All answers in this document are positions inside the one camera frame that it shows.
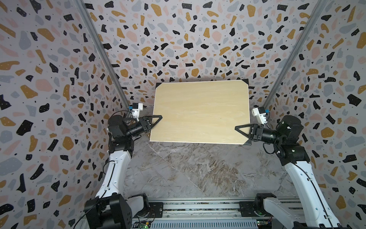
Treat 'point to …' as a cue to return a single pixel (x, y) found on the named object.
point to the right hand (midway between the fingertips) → (236, 132)
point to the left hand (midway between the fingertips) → (162, 120)
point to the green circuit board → (144, 224)
